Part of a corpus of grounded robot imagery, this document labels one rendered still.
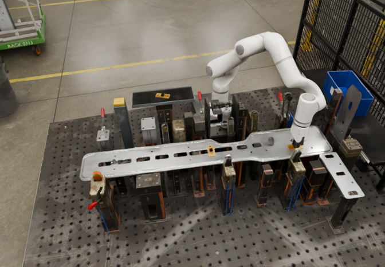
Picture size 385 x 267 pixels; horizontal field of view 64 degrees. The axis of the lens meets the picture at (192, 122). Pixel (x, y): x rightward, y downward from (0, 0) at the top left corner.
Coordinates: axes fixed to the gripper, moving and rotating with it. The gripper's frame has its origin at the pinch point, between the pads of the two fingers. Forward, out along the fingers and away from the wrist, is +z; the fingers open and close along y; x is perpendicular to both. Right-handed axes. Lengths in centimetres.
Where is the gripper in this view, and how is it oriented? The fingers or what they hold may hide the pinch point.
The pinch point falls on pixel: (296, 142)
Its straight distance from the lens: 177.6
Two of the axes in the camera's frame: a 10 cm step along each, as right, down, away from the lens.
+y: 1.4, 6.6, -7.4
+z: 0.3, 7.5, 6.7
